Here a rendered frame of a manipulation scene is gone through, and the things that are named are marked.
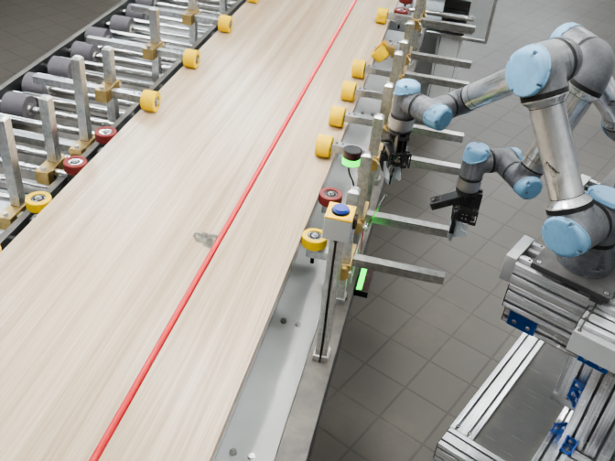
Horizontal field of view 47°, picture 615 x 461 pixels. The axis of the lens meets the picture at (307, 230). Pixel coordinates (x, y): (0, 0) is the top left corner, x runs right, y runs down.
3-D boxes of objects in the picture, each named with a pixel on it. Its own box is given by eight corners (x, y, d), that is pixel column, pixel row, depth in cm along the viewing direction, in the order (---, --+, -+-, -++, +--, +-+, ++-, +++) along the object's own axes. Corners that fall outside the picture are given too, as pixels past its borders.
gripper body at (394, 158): (385, 170, 219) (392, 136, 212) (380, 155, 226) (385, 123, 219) (409, 170, 220) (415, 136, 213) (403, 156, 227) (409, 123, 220)
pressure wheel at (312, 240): (315, 251, 230) (318, 223, 223) (329, 265, 225) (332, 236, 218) (294, 259, 226) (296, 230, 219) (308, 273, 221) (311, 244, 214)
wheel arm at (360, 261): (442, 281, 220) (445, 270, 217) (441, 287, 217) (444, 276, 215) (307, 252, 226) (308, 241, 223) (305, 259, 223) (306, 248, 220)
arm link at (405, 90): (410, 91, 203) (389, 80, 208) (404, 124, 209) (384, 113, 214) (428, 84, 207) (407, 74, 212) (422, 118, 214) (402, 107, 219)
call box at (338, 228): (353, 230, 182) (357, 206, 177) (348, 246, 176) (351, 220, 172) (327, 225, 183) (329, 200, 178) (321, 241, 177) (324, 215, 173)
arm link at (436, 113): (464, 101, 204) (436, 88, 210) (438, 111, 197) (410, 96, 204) (458, 126, 208) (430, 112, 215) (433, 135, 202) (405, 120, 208)
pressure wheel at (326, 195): (340, 215, 248) (344, 187, 241) (336, 228, 242) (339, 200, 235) (318, 210, 249) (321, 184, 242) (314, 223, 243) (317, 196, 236)
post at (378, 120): (366, 225, 271) (384, 112, 242) (365, 230, 268) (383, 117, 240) (358, 223, 271) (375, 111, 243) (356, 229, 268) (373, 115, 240)
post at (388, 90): (376, 189, 290) (394, 81, 262) (375, 194, 287) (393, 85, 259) (368, 187, 291) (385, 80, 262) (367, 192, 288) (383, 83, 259)
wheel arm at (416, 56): (470, 67, 332) (471, 60, 331) (469, 69, 330) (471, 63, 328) (393, 54, 337) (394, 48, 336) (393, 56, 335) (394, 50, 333)
